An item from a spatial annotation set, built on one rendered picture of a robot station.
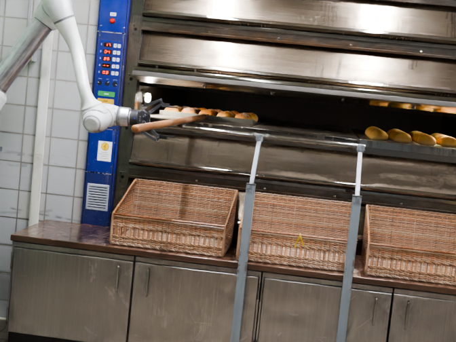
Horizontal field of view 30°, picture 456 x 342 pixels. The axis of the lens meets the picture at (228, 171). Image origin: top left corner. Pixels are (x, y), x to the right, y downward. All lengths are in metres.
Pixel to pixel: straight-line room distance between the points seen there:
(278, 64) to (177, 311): 1.36
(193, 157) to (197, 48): 0.57
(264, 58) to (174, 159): 0.71
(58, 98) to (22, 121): 0.24
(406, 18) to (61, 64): 1.81
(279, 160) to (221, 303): 0.87
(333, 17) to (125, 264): 1.62
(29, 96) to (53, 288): 1.11
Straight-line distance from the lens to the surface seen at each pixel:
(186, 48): 4.49
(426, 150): 4.45
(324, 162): 4.44
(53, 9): 3.98
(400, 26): 4.44
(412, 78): 4.43
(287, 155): 4.44
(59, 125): 4.64
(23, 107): 4.70
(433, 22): 4.47
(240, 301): 3.94
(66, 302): 4.17
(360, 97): 4.27
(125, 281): 4.07
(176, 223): 4.02
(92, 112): 3.80
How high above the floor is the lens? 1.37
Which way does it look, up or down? 5 degrees down
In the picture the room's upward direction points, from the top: 6 degrees clockwise
